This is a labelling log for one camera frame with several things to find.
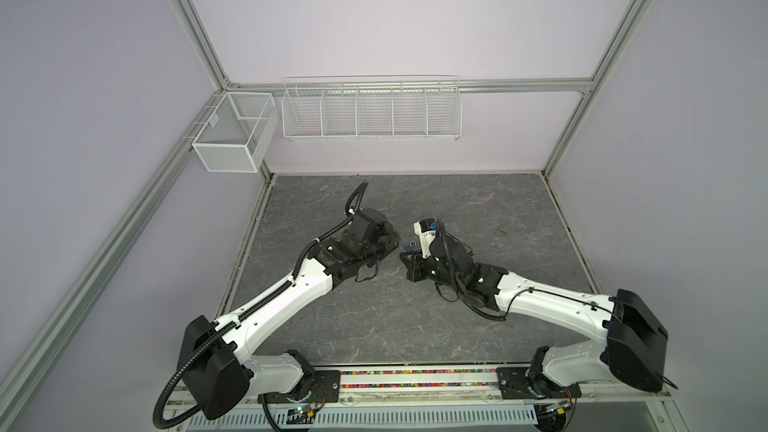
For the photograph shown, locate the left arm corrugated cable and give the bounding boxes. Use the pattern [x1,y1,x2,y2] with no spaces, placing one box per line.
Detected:
[152,179,370,431]

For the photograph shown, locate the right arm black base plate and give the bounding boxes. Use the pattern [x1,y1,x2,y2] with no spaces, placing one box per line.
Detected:
[496,366,582,400]

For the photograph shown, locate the white wire divided basket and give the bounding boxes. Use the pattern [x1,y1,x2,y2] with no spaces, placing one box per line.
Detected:
[282,75,463,141]

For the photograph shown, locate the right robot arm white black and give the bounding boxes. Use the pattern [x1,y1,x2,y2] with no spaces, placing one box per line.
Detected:
[400,218,670,399]

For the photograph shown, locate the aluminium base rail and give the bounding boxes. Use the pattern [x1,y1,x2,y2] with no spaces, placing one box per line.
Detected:
[166,362,673,412]

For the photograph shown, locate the white vented cable duct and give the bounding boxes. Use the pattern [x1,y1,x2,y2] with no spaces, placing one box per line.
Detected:
[186,404,538,431]

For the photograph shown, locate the white mesh box basket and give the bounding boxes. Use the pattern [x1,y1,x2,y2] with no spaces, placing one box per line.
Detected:
[192,92,279,173]

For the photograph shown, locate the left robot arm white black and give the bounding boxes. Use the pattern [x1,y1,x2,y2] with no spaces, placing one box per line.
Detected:
[152,208,399,429]

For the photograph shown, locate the aluminium frame profiles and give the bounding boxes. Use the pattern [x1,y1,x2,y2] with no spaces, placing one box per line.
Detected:
[1,0,654,431]

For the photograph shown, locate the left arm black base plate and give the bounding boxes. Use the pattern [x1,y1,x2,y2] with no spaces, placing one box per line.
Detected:
[266,369,341,404]

